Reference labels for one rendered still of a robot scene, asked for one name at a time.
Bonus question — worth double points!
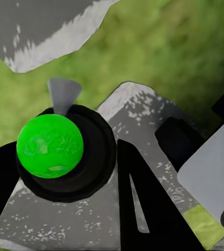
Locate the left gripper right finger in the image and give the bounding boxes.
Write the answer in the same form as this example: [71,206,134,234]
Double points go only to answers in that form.
[116,139,205,251]

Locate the insectifuge atomizer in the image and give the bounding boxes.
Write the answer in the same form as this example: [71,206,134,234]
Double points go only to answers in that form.
[15,77,117,203]

